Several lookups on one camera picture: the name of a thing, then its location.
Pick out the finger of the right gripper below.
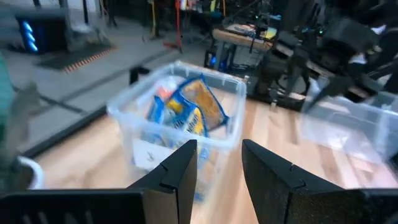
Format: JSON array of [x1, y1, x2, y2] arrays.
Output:
[[300, 76, 354, 113]]

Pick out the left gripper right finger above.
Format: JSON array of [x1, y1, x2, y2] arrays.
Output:
[[241, 139, 346, 224]]

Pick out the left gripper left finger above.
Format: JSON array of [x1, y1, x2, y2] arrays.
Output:
[[127, 139, 198, 224]]

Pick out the labelled clear plastic bin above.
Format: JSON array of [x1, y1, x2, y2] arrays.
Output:
[[106, 60, 248, 206]]

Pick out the blue Maruchan noodle packet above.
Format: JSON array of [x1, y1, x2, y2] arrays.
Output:
[[177, 73, 230, 132], [146, 91, 210, 139]]

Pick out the clear plastic storage bin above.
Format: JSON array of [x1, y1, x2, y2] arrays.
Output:
[[299, 76, 398, 164]]

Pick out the wooden desk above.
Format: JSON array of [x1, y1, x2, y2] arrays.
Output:
[[212, 23, 277, 52]]

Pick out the black computer under desk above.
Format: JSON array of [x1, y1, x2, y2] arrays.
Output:
[[203, 46, 233, 72]]

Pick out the red pole stand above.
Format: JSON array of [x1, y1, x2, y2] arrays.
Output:
[[163, 0, 184, 53]]

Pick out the black striped floor mat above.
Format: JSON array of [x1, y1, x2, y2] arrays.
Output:
[[36, 42, 116, 75]]

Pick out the green snake plant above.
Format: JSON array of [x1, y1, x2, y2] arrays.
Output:
[[0, 52, 43, 187]]

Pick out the computer tower blue lights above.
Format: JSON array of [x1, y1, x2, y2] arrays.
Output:
[[14, 11, 68, 55]]

